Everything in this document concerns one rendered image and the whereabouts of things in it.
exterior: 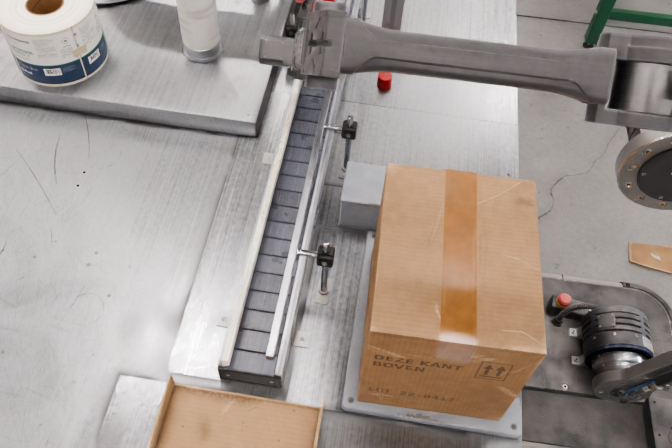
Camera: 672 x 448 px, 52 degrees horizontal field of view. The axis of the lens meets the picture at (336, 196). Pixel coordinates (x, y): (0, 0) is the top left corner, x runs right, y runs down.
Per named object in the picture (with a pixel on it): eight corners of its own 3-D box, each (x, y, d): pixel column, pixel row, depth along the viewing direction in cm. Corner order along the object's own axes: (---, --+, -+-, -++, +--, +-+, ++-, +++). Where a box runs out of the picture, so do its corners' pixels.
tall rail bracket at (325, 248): (294, 279, 130) (294, 231, 117) (332, 285, 130) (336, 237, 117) (291, 294, 128) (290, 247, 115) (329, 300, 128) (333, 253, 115)
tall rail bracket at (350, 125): (320, 160, 148) (322, 106, 135) (353, 164, 148) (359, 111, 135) (317, 171, 146) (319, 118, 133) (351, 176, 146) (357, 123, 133)
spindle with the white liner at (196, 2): (189, 35, 163) (171, -81, 139) (226, 40, 162) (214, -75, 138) (178, 60, 157) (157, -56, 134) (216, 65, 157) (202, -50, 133)
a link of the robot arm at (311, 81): (344, 92, 87) (355, 4, 85) (299, 86, 86) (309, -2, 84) (319, 84, 129) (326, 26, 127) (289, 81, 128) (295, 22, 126)
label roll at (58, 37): (125, 58, 157) (112, 6, 146) (47, 100, 148) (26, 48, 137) (77, 15, 165) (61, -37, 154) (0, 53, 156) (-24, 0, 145)
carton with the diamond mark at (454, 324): (372, 250, 133) (387, 161, 111) (496, 266, 132) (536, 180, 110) (356, 402, 115) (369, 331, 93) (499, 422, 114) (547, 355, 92)
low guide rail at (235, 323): (325, -26, 177) (325, -32, 175) (330, -25, 177) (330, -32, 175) (222, 365, 113) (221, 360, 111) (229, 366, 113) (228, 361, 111)
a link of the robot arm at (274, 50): (314, 80, 124) (320, 32, 122) (251, 73, 124) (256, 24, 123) (318, 80, 136) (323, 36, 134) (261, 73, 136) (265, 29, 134)
